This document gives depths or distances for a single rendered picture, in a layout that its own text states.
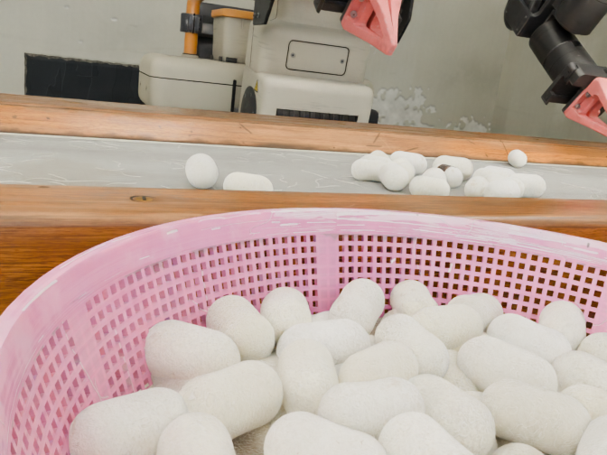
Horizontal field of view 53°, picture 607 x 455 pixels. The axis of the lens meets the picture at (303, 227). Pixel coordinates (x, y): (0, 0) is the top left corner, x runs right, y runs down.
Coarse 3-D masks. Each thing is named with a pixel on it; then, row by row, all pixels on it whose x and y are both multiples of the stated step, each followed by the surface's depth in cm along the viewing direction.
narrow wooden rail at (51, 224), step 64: (0, 192) 25; (64, 192) 26; (128, 192) 27; (192, 192) 29; (256, 192) 30; (320, 192) 32; (0, 256) 22; (64, 256) 23; (256, 256) 26; (448, 256) 31; (512, 256) 32
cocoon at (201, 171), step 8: (192, 160) 41; (200, 160) 40; (208, 160) 41; (192, 168) 40; (200, 168) 40; (208, 168) 40; (216, 168) 41; (192, 176) 40; (200, 176) 40; (208, 176) 40; (216, 176) 41; (192, 184) 41; (200, 184) 40; (208, 184) 40
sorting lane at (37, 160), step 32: (0, 160) 43; (32, 160) 44; (64, 160) 45; (96, 160) 47; (128, 160) 48; (160, 160) 50; (224, 160) 54; (256, 160) 56; (288, 160) 58; (320, 160) 60; (352, 160) 63; (480, 160) 75; (352, 192) 46; (384, 192) 48; (544, 192) 57; (576, 192) 60
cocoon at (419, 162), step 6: (390, 156) 58; (396, 156) 57; (402, 156) 57; (408, 156) 57; (414, 156) 57; (420, 156) 57; (414, 162) 57; (420, 162) 57; (426, 162) 57; (420, 168) 57
